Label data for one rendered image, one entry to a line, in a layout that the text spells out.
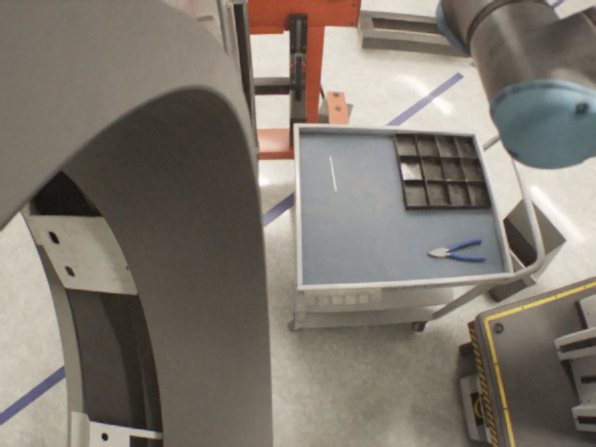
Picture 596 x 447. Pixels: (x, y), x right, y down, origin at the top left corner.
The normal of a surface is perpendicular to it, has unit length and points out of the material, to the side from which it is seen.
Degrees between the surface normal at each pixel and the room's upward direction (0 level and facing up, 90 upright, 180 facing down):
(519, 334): 0
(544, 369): 0
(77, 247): 63
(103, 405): 11
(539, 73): 35
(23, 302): 0
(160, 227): 78
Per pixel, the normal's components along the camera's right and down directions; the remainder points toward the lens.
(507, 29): -0.74, -0.33
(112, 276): -0.02, 0.60
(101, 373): 0.00, -0.09
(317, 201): 0.00, -0.44
